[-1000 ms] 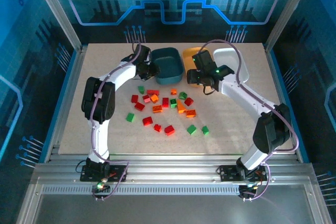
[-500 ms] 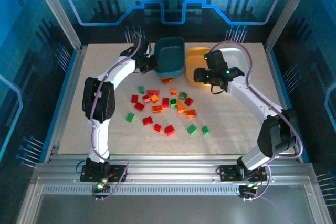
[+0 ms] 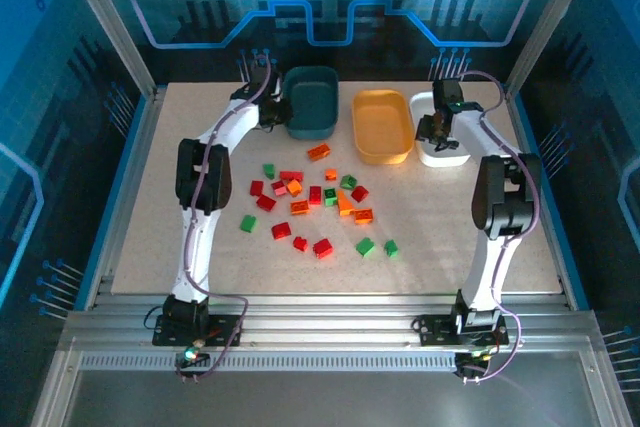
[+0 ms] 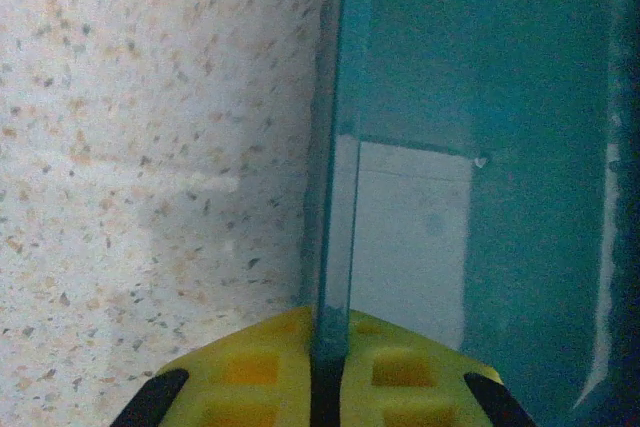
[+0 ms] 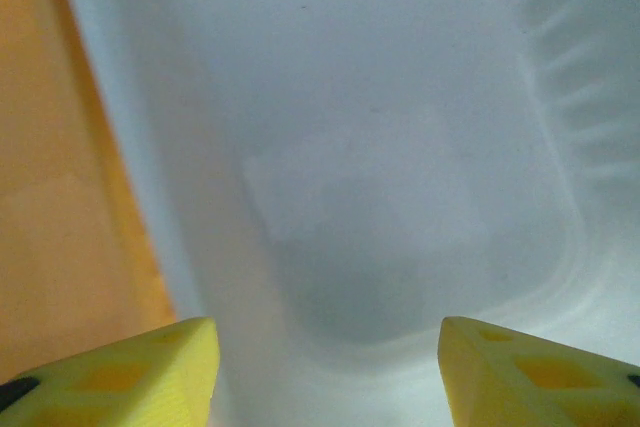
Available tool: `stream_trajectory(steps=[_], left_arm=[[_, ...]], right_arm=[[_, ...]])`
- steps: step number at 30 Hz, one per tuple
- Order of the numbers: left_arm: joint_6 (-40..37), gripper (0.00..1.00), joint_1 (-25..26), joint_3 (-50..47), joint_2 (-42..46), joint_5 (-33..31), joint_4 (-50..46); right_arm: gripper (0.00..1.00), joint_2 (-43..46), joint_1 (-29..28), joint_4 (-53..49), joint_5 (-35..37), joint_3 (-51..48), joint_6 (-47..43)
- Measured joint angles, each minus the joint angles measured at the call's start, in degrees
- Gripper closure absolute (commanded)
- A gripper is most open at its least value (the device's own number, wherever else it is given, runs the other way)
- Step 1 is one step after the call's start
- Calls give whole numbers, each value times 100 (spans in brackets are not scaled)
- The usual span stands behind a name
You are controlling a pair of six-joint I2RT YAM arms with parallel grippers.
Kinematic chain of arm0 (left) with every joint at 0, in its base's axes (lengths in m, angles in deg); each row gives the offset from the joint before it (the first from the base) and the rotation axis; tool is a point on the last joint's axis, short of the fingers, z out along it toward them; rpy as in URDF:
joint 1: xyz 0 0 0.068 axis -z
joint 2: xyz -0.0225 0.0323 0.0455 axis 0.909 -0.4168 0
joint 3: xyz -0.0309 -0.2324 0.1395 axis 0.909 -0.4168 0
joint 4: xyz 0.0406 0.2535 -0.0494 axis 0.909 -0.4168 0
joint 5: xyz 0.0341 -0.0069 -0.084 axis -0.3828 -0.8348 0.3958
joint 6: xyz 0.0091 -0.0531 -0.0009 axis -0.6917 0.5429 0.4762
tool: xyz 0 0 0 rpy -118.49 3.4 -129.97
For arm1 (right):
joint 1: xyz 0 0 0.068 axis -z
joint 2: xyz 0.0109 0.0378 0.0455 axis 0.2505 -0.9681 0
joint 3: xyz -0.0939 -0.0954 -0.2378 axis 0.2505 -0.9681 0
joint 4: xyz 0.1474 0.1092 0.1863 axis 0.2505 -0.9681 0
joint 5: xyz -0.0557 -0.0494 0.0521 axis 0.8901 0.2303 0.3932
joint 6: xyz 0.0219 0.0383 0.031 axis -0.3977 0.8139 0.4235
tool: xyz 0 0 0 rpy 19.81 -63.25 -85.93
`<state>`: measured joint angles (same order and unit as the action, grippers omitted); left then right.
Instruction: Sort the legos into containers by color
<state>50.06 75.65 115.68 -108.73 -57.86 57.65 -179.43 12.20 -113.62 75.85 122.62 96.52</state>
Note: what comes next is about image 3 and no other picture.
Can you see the aluminium frame post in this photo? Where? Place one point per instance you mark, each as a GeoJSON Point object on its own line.
{"type": "Point", "coordinates": [550, 22]}
{"type": "Point", "coordinates": [107, 22]}

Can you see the aluminium front rail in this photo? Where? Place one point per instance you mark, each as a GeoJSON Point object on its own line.
{"type": "Point", "coordinates": [325, 322]}

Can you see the slotted aluminium strip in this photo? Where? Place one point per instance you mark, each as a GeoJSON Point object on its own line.
{"type": "Point", "coordinates": [325, 362]}

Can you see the orange sloped lego brick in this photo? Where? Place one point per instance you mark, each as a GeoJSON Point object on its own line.
{"type": "Point", "coordinates": [344, 204]}

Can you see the small LED circuit board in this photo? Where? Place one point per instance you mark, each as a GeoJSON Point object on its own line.
{"type": "Point", "coordinates": [477, 354]}
{"type": "Point", "coordinates": [192, 354]}

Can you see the grey metal front panel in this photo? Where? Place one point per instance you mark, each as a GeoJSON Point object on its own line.
{"type": "Point", "coordinates": [325, 402]}

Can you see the green lego brick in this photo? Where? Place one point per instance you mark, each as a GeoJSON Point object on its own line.
{"type": "Point", "coordinates": [348, 181]}
{"type": "Point", "coordinates": [365, 246]}
{"type": "Point", "coordinates": [248, 223]}
{"type": "Point", "coordinates": [330, 196]}
{"type": "Point", "coordinates": [269, 170]}
{"type": "Point", "coordinates": [391, 248]}

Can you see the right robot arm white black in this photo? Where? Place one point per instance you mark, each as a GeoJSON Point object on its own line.
{"type": "Point", "coordinates": [492, 257]}

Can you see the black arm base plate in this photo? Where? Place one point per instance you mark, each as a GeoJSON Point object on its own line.
{"type": "Point", "coordinates": [225, 329]}
{"type": "Point", "coordinates": [430, 329]}

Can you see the dark teal plastic container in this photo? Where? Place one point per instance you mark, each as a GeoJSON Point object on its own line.
{"type": "Point", "coordinates": [312, 97]}

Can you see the white plastic container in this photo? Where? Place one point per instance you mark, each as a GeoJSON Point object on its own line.
{"type": "Point", "coordinates": [440, 159]}

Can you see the orange plastic container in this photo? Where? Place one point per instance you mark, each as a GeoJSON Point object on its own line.
{"type": "Point", "coordinates": [382, 122]}

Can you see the aluminium side rail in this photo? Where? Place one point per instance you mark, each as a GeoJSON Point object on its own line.
{"type": "Point", "coordinates": [129, 197]}
{"type": "Point", "coordinates": [521, 127]}

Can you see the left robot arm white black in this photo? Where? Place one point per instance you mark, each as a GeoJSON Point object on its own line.
{"type": "Point", "coordinates": [197, 247]}

